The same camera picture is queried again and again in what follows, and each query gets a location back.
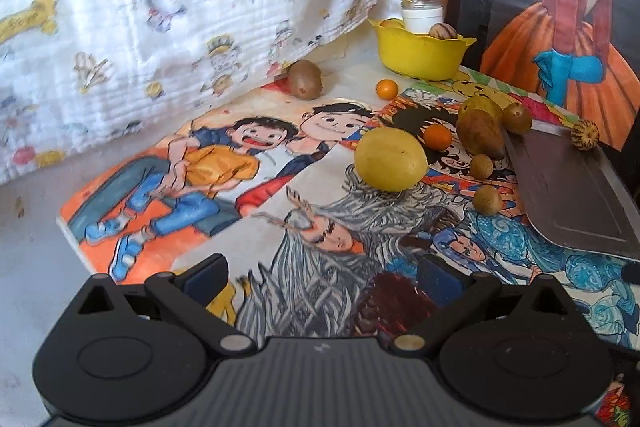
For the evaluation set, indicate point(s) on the green pear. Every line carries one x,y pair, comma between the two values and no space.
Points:
482,104

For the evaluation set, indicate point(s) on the small orange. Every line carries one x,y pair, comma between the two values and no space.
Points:
437,138
387,90

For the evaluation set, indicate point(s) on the large yellow lemon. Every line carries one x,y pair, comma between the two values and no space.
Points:
390,159

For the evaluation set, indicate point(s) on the striped round fruit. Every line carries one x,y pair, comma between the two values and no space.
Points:
442,31
585,135

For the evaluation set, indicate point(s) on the wall poster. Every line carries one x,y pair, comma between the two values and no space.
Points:
575,7

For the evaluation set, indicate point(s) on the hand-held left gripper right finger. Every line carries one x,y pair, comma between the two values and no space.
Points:
436,278

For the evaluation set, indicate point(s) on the yellow fruit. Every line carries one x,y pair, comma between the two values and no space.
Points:
391,24

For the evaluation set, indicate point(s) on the brown kiwi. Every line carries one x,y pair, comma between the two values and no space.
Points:
305,80

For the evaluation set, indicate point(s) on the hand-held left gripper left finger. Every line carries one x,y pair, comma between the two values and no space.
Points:
206,278

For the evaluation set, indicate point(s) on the brown pear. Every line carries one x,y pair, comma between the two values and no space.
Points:
479,134

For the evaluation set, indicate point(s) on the white cartoon printed cloth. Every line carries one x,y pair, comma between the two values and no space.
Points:
150,32

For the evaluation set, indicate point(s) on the small brown fruit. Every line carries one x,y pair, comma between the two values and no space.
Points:
517,119

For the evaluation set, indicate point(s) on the small brown longan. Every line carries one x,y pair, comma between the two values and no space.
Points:
481,167
487,199

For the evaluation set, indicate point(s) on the yellow plastic bowl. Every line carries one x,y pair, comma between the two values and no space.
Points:
420,58

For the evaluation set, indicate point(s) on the white jar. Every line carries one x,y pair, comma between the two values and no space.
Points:
423,14

